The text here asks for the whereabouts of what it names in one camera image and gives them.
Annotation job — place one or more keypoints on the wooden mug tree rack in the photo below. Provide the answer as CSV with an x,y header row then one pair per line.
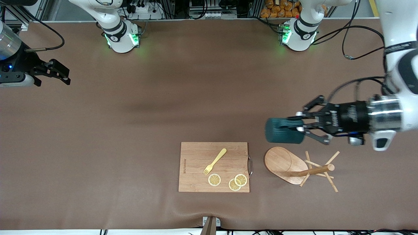
x,y
281,161

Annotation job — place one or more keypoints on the white power strip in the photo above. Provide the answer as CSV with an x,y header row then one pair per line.
x,y
147,11

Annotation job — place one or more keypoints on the pile of orange bread rolls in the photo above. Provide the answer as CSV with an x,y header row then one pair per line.
x,y
277,9

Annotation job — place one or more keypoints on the bamboo cutting board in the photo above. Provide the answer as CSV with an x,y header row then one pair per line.
x,y
196,156

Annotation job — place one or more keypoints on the brown camera stand post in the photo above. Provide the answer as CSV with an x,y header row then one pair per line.
x,y
209,228

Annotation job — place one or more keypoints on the yellow plastic fork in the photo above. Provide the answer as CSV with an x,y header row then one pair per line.
x,y
215,160

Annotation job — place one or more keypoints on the lemon slice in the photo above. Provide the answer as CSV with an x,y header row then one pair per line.
x,y
241,180
232,186
214,180

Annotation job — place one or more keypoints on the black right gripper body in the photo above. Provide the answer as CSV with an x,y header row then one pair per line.
x,y
23,61

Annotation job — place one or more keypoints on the dark green ribbed mug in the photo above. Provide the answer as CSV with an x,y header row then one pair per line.
x,y
281,132

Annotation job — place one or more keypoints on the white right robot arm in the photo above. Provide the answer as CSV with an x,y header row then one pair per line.
x,y
120,39

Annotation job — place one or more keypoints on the grey metal table bracket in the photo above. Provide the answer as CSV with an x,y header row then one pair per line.
x,y
218,222

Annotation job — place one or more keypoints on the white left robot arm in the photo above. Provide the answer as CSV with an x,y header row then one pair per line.
x,y
401,39

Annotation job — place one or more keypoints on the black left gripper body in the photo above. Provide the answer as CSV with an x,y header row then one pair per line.
x,y
351,116

